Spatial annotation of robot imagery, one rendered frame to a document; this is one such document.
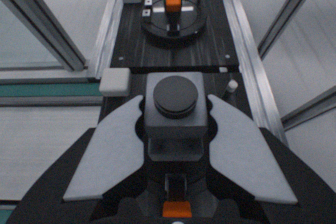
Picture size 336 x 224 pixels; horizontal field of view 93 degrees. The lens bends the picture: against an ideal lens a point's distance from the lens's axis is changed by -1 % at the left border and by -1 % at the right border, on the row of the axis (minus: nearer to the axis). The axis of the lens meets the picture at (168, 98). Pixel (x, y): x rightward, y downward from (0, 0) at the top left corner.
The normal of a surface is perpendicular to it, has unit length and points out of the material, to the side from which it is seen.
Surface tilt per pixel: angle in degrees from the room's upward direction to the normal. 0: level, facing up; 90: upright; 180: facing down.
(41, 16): 90
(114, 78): 0
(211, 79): 0
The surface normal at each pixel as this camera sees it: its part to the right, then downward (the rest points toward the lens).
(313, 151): -0.04, -0.46
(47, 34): 0.00, 0.89
